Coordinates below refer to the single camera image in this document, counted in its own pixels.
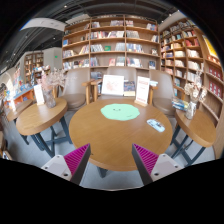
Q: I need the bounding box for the large wooden bookshelf centre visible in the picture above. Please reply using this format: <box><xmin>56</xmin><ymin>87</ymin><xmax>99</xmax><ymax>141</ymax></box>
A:
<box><xmin>62</xmin><ymin>15</ymin><xmax>161</xmax><ymax>75</ymax></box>

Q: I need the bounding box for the beige armchair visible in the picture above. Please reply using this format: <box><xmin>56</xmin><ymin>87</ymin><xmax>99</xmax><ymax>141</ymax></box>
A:
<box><xmin>61</xmin><ymin>67</ymin><xmax>92</xmax><ymax>111</ymax></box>
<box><xmin>149</xmin><ymin>70</ymin><xmax>175</xmax><ymax>117</ymax></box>
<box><xmin>91</xmin><ymin>66</ymin><xmax>153</xmax><ymax>105</ymax></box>

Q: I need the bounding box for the glass vase with white flowers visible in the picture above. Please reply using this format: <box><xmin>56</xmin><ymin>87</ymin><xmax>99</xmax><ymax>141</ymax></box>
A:
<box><xmin>184</xmin><ymin>70</ymin><xmax>207</xmax><ymax>120</ymax></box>

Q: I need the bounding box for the beige armchair left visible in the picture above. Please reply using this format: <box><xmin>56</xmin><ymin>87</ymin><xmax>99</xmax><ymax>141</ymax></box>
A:
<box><xmin>61</xmin><ymin>67</ymin><xmax>92</xmax><ymax>111</ymax></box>

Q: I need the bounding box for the round wooden right table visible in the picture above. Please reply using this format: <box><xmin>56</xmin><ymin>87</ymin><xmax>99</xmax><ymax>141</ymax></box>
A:
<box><xmin>171</xmin><ymin>110</ymin><xmax>216</xmax><ymax>166</ymax></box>

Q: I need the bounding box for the distant wooden bookshelf left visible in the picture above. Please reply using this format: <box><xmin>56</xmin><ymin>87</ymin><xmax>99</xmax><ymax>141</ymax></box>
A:
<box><xmin>24</xmin><ymin>51</ymin><xmax>44</xmax><ymax>83</ymax></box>

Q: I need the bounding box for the beige armchair centre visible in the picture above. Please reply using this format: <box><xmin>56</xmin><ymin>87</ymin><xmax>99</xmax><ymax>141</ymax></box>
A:
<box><xmin>91</xmin><ymin>66</ymin><xmax>153</xmax><ymax>105</ymax></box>

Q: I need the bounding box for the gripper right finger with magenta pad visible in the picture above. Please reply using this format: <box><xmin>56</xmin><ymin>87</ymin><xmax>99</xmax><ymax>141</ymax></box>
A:
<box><xmin>132</xmin><ymin>144</ymin><xmax>182</xmax><ymax>185</ymax></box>

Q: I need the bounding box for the patterned computer mouse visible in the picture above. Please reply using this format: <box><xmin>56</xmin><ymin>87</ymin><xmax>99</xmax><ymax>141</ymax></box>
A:
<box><xmin>147</xmin><ymin>119</ymin><xmax>165</xmax><ymax>133</ymax></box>

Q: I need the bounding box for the round wooden centre table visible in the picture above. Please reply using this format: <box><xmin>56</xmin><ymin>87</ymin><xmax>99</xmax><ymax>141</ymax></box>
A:
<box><xmin>69</xmin><ymin>98</ymin><xmax>173</xmax><ymax>171</ymax></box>

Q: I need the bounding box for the dark book behind sign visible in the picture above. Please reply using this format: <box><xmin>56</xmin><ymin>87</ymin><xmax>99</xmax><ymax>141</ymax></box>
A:
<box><xmin>124</xmin><ymin>81</ymin><xmax>135</xmax><ymax>96</ymax></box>

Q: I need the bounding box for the white picture sign board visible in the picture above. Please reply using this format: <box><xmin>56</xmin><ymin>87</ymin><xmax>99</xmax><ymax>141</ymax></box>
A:
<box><xmin>101</xmin><ymin>75</ymin><xmax>124</xmax><ymax>96</ymax></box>

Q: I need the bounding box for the white sign with red print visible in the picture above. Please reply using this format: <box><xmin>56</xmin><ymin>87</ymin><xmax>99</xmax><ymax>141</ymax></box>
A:
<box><xmin>135</xmin><ymin>76</ymin><xmax>150</xmax><ymax>106</ymax></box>

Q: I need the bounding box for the round wooden table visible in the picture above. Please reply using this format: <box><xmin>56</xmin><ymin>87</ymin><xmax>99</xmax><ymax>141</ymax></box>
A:
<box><xmin>171</xmin><ymin>110</ymin><xmax>216</xmax><ymax>166</ymax></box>
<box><xmin>16</xmin><ymin>98</ymin><xmax>72</xmax><ymax>157</ymax></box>
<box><xmin>69</xmin><ymin>98</ymin><xmax>173</xmax><ymax>171</ymax></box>

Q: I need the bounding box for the small white sign card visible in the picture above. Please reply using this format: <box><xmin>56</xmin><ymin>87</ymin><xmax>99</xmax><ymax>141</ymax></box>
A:
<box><xmin>34</xmin><ymin>84</ymin><xmax>45</xmax><ymax>105</ymax></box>

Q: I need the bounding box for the beige armchair right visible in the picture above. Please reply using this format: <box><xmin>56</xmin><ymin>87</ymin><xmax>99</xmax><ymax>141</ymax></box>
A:
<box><xmin>149</xmin><ymin>70</ymin><xmax>175</xmax><ymax>117</ymax></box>

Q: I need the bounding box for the green mouse pad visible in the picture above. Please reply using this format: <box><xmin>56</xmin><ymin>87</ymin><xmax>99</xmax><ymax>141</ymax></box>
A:
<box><xmin>100</xmin><ymin>103</ymin><xmax>140</xmax><ymax>121</ymax></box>

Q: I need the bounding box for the stack of books on table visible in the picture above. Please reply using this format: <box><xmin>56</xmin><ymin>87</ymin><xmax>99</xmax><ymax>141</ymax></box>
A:
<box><xmin>172</xmin><ymin>98</ymin><xmax>188</xmax><ymax>111</ymax></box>

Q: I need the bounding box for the glass vase with dried flowers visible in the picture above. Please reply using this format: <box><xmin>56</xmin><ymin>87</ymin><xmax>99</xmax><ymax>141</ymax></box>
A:
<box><xmin>38</xmin><ymin>69</ymin><xmax>66</xmax><ymax>108</ymax></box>

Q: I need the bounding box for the round wooden left table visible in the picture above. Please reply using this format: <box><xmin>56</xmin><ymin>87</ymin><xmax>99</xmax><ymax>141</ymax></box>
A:
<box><xmin>16</xmin><ymin>98</ymin><xmax>72</xmax><ymax>157</ymax></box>

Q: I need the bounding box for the wooden bookshelf right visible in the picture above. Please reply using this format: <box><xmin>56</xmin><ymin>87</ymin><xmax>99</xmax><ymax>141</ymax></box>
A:
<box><xmin>159</xmin><ymin>17</ymin><xmax>224</xmax><ymax>158</ymax></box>

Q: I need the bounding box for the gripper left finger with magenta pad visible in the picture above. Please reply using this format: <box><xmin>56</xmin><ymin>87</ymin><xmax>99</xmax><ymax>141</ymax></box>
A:
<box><xmin>42</xmin><ymin>144</ymin><xmax>91</xmax><ymax>185</ymax></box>

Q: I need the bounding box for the orange display counter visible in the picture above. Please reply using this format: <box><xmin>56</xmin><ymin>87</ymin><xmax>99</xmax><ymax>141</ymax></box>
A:
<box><xmin>4</xmin><ymin>84</ymin><xmax>34</xmax><ymax>107</ymax></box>

